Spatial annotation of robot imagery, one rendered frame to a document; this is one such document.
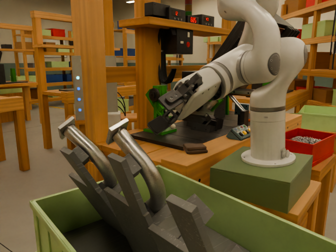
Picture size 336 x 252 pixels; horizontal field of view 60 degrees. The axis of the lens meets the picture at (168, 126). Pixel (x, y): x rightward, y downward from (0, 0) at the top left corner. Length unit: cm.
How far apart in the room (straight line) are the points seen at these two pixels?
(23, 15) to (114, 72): 1085
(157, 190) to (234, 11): 43
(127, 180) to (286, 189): 58
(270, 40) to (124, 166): 40
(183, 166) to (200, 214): 80
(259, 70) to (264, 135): 44
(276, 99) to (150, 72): 97
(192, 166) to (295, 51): 57
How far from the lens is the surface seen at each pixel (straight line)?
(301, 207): 105
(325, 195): 191
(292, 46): 101
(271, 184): 97
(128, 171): 49
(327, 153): 176
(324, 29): 483
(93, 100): 155
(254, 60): 65
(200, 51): 1210
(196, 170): 123
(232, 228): 82
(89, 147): 65
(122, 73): 178
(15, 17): 1234
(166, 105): 53
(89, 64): 154
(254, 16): 68
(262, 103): 103
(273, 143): 107
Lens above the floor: 130
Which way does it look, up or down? 12 degrees down
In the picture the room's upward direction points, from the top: straight up
